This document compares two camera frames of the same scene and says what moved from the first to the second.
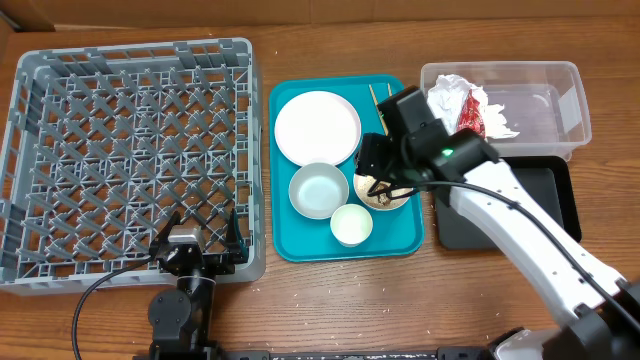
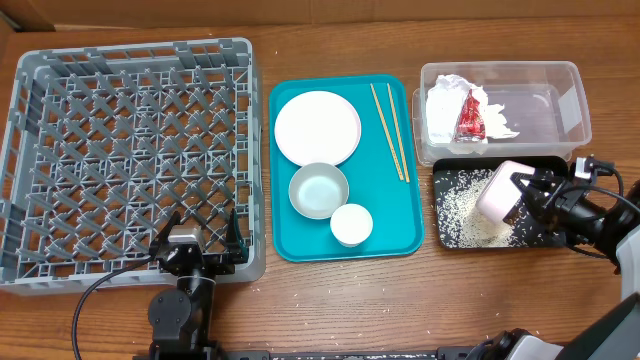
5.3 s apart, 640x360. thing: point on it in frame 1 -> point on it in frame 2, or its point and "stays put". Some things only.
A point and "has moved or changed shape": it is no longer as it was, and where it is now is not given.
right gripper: x=373 y=160 -> x=545 y=195
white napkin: x=447 y=97 stays put
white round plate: x=317 y=127 stays put
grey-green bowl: x=316 y=190 stays put
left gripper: x=225 y=264 stays put
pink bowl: x=362 y=185 has moved or changed shape
